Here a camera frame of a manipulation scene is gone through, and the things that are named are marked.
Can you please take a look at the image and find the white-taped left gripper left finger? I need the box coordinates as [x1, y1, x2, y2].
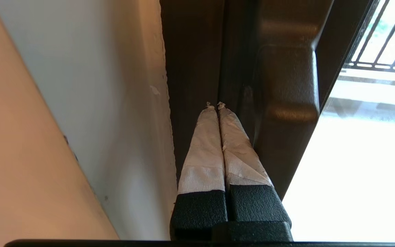
[169, 102, 228, 241]

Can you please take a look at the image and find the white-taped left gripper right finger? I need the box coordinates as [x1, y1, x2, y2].
[217, 101, 292, 223]

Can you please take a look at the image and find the dark framed sliding glass door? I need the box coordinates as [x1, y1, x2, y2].
[218, 0, 395, 242]

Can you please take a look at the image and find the grey stone window sill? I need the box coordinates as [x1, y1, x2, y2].
[338, 68, 395, 86]

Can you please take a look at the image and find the long black balcony railing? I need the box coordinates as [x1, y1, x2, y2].
[343, 0, 395, 75]

